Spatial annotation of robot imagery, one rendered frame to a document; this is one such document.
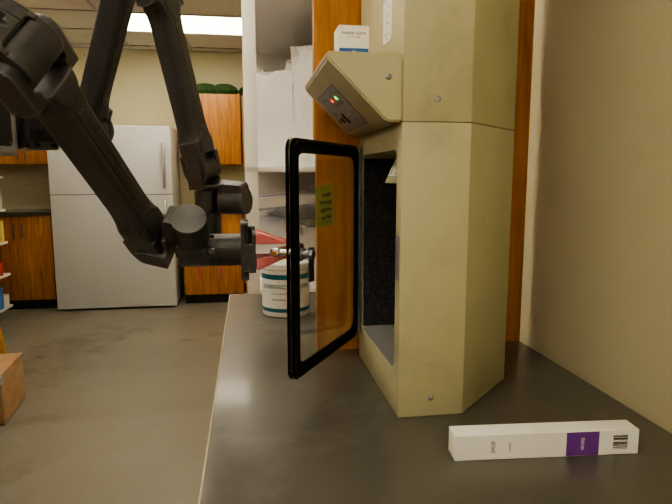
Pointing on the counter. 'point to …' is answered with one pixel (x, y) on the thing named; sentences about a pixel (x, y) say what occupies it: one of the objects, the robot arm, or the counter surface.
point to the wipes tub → (275, 290)
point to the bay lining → (378, 243)
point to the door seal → (299, 249)
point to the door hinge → (360, 240)
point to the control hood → (362, 86)
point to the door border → (294, 246)
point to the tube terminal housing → (447, 199)
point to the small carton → (351, 38)
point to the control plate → (341, 108)
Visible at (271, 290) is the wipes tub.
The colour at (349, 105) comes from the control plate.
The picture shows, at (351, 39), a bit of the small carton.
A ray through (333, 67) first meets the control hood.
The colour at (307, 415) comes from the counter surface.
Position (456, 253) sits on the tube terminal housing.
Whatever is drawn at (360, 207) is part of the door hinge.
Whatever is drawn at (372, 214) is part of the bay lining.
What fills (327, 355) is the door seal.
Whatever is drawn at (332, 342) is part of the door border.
